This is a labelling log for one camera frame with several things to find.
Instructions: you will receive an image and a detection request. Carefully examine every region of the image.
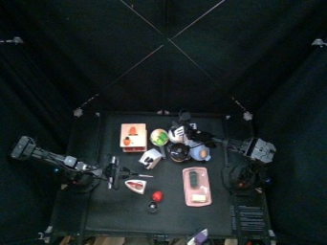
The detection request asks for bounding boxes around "red toy tomato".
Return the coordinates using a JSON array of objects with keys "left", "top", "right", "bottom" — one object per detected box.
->
[{"left": 151, "top": 190, "right": 164, "bottom": 203}]

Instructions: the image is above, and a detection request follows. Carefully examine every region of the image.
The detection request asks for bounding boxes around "thin vertical frame pole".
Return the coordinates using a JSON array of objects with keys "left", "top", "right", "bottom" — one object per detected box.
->
[{"left": 160, "top": 0, "right": 168, "bottom": 114}]

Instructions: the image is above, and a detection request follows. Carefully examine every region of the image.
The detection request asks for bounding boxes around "wooden box with carrot prints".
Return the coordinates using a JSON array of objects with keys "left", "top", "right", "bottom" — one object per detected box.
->
[{"left": 119, "top": 122, "right": 148, "bottom": 153}]

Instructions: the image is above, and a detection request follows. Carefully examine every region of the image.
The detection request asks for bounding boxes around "pink rectangular tray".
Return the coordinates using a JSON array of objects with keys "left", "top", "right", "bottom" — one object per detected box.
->
[{"left": 182, "top": 166, "right": 214, "bottom": 208}]

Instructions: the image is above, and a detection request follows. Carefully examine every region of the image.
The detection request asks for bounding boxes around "white round toy vessel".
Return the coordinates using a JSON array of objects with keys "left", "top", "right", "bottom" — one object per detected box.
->
[{"left": 167, "top": 125, "right": 190, "bottom": 145}]

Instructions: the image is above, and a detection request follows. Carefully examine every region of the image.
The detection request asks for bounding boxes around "purple white card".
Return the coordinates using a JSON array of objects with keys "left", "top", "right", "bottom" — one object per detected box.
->
[{"left": 187, "top": 228, "right": 210, "bottom": 245}]

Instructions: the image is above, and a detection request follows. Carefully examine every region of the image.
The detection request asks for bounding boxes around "red white toy wedge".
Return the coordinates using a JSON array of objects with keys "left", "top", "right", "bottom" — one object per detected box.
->
[{"left": 124, "top": 179, "right": 148, "bottom": 195}]

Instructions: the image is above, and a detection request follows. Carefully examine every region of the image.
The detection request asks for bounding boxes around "green white toy ball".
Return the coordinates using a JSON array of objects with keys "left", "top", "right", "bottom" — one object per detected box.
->
[{"left": 150, "top": 128, "right": 171, "bottom": 147}]

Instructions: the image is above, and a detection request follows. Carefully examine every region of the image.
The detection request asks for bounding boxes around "dark green toy block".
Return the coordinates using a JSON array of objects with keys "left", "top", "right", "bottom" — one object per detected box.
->
[{"left": 188, "top": 170, "right": 200, "bottom": 188}]

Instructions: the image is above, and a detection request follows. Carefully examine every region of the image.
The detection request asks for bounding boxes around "small metal cup with handle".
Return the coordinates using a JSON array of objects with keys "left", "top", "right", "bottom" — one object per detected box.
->
[{"left": 147, "top": 201, "right": 162, "bottom": 214}]

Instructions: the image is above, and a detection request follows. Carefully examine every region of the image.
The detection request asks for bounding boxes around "thin white brace cord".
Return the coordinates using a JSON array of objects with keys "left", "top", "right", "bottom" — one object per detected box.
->
[
  {"left": 119, "top": 0, "right": 251, "bottom": 114},
  {"left": 78, "top": 0, "right": 226, "bottom": 113}
]

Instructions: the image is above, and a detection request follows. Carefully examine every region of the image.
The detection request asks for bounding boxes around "white toy food block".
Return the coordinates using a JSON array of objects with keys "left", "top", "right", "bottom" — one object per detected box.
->
[{"left": 191, "top": 193, "right": 208, "bottom": 204}]

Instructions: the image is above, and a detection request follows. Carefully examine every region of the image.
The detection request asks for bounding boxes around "blue-grey toy pot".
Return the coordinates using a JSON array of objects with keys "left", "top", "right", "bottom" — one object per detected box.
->
[{"left": 188, "top": 143, "right": 214, "bottom": 163}]

